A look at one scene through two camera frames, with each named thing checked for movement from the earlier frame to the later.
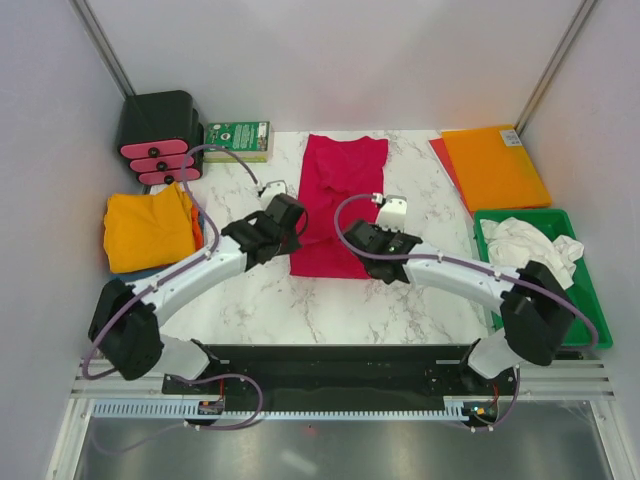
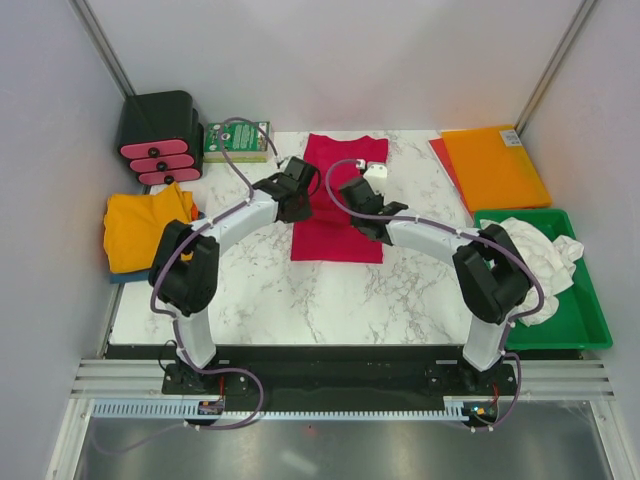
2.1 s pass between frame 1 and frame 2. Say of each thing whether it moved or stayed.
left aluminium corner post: stayed
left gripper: moved
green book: stayed
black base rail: stayed
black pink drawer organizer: stayed
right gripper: moved
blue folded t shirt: stayed
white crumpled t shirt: stayed
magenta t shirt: moved
